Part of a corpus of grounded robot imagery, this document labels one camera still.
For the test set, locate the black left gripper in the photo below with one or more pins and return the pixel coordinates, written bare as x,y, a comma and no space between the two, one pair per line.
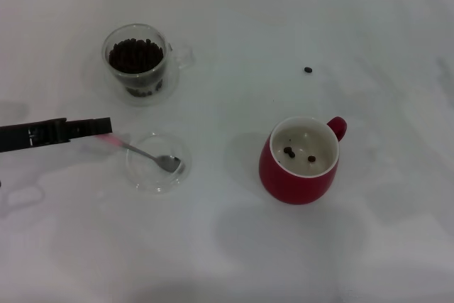
21,138

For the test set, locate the dark coffee bean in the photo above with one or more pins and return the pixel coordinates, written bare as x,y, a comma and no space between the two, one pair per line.
287,149
308,69
311,158
292,155

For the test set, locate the red ceramic mug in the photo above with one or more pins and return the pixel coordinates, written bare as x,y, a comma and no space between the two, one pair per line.
291,186

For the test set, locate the dark coffee beans pile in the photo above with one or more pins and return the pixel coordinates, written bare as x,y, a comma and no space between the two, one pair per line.
136,56

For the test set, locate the small clear glass dish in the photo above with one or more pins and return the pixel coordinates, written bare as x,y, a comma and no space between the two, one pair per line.
152,184

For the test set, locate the clear double-wall glass cup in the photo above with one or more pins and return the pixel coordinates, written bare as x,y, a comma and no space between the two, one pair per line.
169,42

